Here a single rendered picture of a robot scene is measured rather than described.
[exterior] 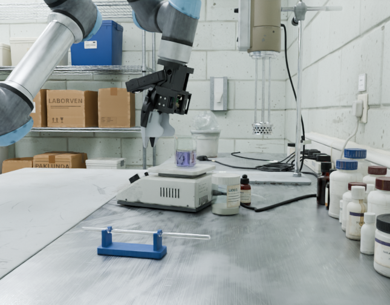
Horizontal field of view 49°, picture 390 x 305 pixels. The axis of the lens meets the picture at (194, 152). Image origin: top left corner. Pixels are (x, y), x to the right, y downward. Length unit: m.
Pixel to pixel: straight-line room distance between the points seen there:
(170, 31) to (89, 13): 0.45
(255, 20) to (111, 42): 1.97
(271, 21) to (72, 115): 2.15
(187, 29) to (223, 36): 2.43
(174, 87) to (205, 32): 2.45
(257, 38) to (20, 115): 0.70
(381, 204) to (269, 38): 0.75
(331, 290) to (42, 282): 0.35
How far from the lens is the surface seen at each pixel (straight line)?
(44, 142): 3.73
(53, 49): 1.31
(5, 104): 1.20
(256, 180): 1.28
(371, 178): 0.94
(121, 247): 0.67
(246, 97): 3.39
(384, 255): 0.62
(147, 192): 0.94
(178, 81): 1.00
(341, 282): 0.59
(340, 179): 0.89
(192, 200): 0.90
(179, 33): 1.00
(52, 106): 3.31
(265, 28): 1.34
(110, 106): 3.15
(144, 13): 1.07
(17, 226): 0.86
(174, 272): 0.59
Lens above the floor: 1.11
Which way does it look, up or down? 5 degrees down
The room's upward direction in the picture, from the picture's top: straight up
